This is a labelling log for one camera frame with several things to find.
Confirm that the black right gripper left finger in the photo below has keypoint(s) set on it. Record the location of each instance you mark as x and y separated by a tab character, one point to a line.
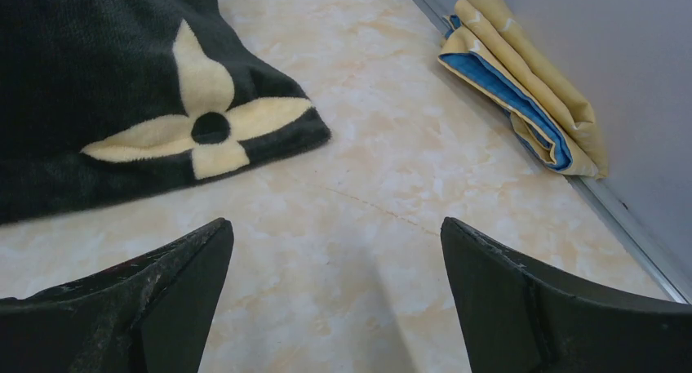
152	313

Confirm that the folded yellow and blue cloth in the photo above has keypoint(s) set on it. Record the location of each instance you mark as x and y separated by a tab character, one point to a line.
489	50

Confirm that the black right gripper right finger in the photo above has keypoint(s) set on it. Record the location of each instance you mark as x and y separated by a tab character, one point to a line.
519	314

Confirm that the aluminium wall rail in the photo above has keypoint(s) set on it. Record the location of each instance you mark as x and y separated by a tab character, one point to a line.
631	234

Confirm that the black pillow with cream flowers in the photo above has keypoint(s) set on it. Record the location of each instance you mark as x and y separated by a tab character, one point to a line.
107	101

